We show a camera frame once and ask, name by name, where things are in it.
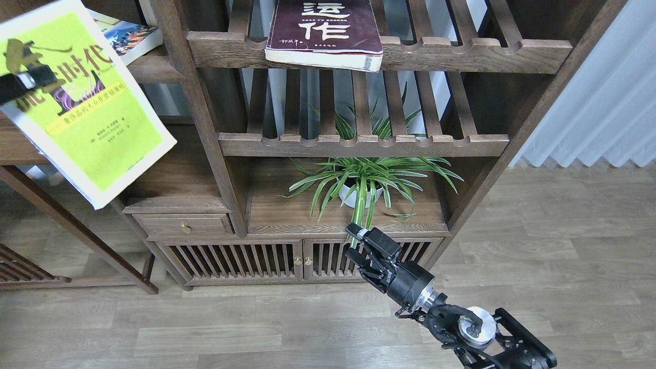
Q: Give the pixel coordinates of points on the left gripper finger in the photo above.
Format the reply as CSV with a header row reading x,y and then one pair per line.
x,y
17,85

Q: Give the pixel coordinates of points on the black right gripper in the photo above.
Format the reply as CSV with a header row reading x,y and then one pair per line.
x,y
407,283

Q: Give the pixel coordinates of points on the yellow green book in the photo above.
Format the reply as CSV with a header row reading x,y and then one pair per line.
x,y
93,122

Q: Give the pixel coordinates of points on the book with mountain cover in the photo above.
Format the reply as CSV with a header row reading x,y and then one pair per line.
x,y
129,40

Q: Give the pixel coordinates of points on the maroon book white characters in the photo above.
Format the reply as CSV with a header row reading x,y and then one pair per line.
x,y
330,34

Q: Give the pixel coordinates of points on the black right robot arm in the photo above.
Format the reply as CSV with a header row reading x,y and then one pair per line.
x,y
478,338

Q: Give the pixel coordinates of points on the white plant pot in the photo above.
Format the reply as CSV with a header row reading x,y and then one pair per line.
x,y
349,193

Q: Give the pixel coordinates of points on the green spider plant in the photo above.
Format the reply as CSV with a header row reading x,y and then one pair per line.
x,y
392,173

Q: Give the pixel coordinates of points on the dark wooden bookshelf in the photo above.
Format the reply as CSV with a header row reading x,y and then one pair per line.
x,y
450,86

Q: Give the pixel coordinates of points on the brass drawer knob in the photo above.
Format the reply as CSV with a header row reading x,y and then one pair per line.
x,y
185,228

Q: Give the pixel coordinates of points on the white curtain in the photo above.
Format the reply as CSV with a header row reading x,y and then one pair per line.
x,y
606,113

